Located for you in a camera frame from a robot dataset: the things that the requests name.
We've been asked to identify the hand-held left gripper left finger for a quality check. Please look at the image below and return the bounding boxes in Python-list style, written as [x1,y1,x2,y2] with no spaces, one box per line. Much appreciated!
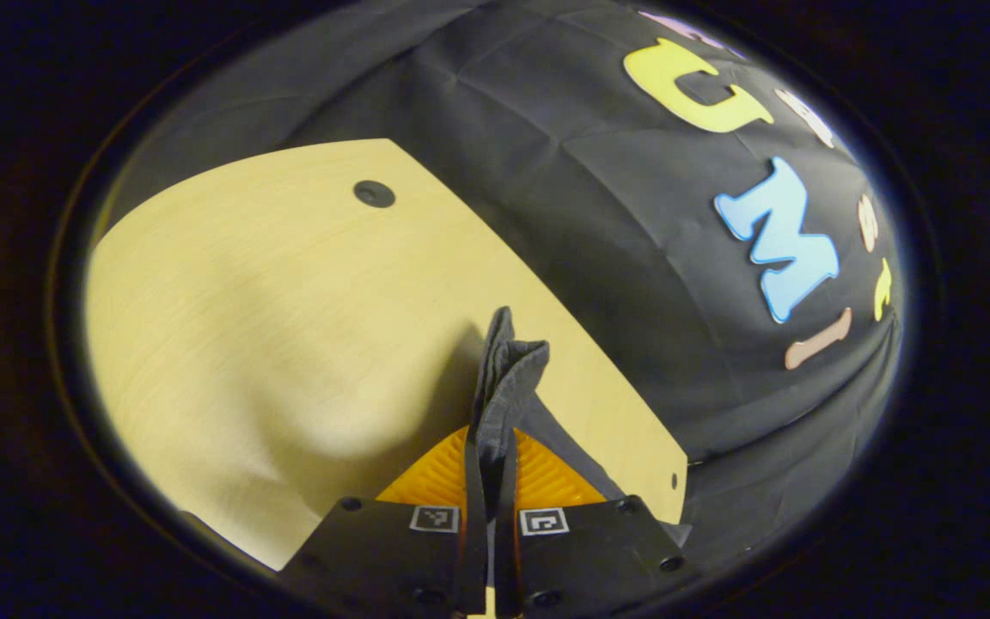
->
[278,426,489,616]

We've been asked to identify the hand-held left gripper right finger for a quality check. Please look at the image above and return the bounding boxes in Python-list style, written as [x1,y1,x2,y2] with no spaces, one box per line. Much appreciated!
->
[493,428,694,617]

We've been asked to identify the dark grey jeans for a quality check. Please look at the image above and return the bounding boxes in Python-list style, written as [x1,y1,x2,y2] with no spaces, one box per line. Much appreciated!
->
[465,306,633,517]

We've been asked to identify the black table cable grommet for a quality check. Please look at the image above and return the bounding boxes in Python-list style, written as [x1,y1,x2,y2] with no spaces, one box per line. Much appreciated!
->
[352,179,397,210]

